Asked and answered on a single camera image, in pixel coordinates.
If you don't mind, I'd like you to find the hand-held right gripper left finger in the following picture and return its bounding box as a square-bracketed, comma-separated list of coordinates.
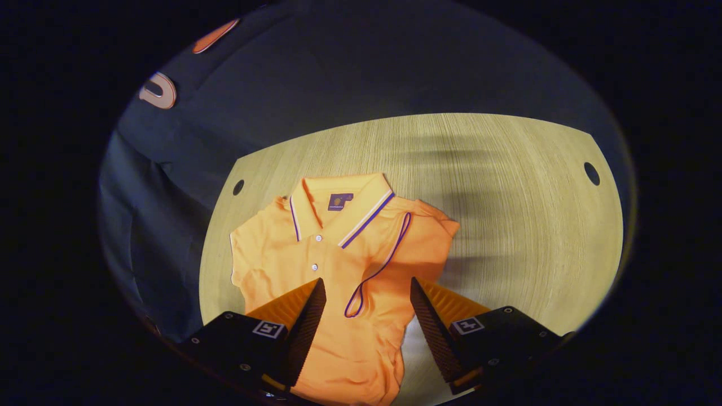
[179, 277, 328, 392]

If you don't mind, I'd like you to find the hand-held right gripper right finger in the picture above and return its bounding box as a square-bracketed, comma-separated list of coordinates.
[410, 276, 573, 395]

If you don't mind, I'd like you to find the orange polo T-shirt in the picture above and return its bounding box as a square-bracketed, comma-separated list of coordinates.
[230, 172, 460, 406]

